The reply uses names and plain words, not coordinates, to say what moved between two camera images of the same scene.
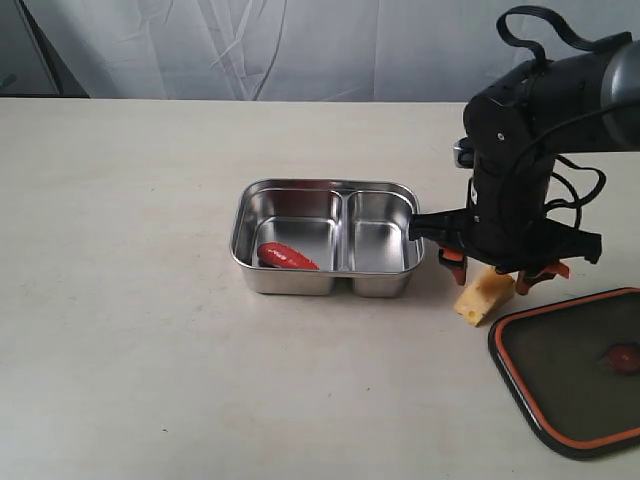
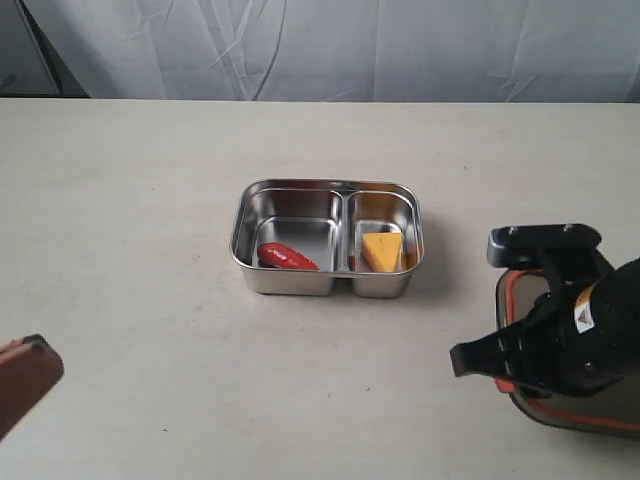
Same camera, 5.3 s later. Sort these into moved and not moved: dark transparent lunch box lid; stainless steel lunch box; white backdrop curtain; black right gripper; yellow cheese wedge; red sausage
Moved: dark transparent lunch box lid; yellow cheese wedge; black right gripper
Not moved: red sausage; stainless steel lunch box; white backdrop curtain
